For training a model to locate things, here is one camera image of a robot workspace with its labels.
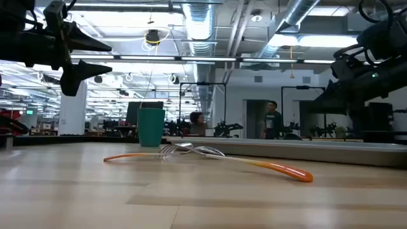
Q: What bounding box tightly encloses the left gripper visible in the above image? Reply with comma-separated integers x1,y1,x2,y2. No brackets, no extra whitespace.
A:
0,0,113,97

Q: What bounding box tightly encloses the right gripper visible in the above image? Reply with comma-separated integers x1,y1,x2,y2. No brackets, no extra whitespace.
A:
307,59,390,116

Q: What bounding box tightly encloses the orange-handled metal spoon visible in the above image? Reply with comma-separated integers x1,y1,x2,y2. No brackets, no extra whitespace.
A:
102,142,226,163

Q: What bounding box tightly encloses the dark green cup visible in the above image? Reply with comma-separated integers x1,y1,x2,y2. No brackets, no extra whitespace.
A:
137,108,166,148

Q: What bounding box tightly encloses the small background potted plant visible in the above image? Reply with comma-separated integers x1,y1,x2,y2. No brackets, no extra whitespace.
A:
333,125,348,139

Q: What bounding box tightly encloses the white pillar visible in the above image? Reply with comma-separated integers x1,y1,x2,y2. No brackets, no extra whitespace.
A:
58,79,88,136

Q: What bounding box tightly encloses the standing person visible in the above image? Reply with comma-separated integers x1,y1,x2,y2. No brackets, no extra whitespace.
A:
260,100,284,140

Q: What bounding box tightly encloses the black monitor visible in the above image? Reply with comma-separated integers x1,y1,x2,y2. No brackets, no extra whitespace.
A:
126,101,164,127

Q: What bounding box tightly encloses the black ceiling-hung device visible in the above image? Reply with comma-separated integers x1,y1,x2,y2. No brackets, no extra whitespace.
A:
145,29,161,46

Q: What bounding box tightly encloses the red black machine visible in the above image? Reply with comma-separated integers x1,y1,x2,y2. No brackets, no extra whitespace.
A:
0,109,30,136

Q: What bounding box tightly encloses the seated person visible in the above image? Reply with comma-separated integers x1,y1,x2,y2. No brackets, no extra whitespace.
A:
189,111,208,137

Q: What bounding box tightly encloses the black background station frame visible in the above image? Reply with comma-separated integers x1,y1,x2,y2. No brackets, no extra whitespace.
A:
280,85,327,138
179,81,228,138

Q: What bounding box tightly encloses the black metal table frame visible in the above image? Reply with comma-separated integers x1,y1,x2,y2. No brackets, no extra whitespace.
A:
0,133,142,149

